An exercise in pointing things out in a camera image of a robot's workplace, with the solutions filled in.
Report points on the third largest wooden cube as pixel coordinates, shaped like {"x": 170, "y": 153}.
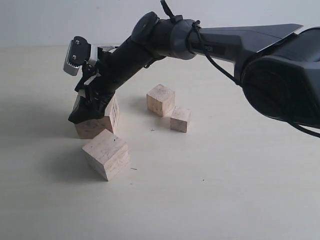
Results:
{"x": 160, "y": 100}

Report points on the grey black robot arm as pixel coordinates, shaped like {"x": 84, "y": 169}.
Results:
{"x": 277, "y": 66}

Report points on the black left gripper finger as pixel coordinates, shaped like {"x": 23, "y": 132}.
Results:
{"x": 82, "y": 111}

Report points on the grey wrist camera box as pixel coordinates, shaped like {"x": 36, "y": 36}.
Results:
{"x": 79, "y": 52}

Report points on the smallest wooden cube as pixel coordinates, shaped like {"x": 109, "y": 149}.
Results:
{"x": 180, "y": 119}

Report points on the second largest wooden cube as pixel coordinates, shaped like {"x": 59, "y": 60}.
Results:
{"x": 106, "y": 154}

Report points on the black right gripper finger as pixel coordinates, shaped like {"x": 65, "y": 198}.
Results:
{"x": 100, "y": 103}

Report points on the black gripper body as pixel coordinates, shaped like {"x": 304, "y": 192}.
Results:
{"x": 112, "y": 69}

